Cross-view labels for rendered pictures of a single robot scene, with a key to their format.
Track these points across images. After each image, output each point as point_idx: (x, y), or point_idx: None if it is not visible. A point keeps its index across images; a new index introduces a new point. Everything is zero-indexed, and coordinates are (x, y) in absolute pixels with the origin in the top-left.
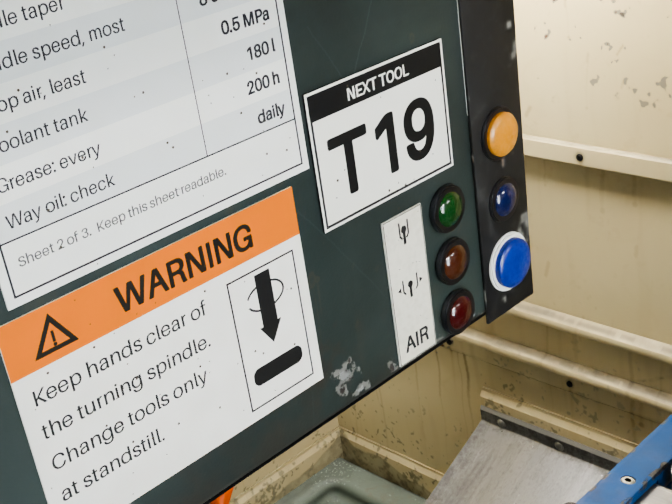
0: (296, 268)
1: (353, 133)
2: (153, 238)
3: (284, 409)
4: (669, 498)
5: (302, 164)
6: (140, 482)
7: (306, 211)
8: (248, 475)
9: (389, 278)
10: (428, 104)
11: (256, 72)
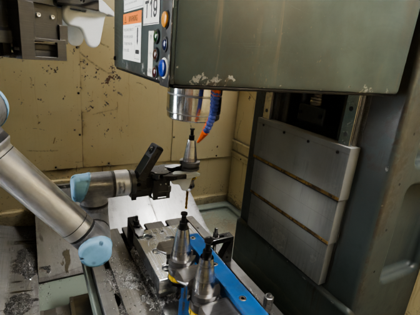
0: (140, 30)
1: (147, 2)
2: (131, 9)
3: (137, 64)
4: None
5: (142, 5)
6: (127, 57)
7: (142, 17)
8: (136, 75)
9: (148, 47)
10: (157, 0)
11: None
